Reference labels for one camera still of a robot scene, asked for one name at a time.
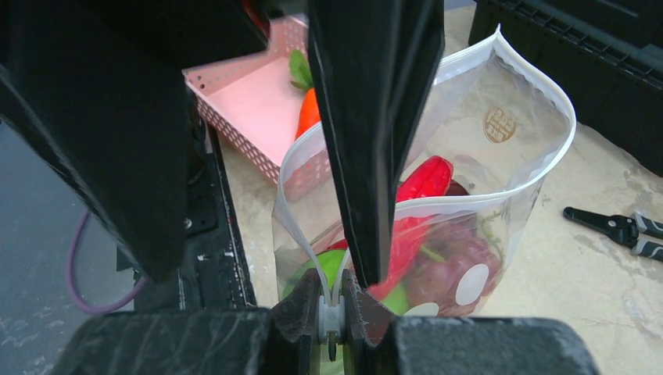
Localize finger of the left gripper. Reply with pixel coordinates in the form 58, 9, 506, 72
1, 1, 269, 281
306, 1, 445, 288

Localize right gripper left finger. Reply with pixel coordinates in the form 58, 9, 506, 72
52, 270, 321, 374

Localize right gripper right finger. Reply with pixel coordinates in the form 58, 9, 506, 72
342, 270, 600, 374

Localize green round toy fruit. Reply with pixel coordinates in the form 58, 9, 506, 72
281, 249, 348, 298

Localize pink toy grape bunch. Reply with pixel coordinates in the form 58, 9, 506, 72
382, 202, 507, 316

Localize clear zip top bag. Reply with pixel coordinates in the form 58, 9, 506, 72
272, 27, 576, 316

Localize red toy chili pepper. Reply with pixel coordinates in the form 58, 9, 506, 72
326, 155, 456, 302

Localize pink perforated plastic basket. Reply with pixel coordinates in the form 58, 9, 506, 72
184, 17, 331, 202

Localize black plastic toolbox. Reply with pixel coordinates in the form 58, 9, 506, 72
468, 1, 662, 174

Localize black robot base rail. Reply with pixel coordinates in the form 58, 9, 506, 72
127, 105, 256, 312

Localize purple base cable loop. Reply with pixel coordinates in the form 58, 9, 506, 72
66, 211, 149, 316

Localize black handled pliers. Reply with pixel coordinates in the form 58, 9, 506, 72
562, 206, 662, 262

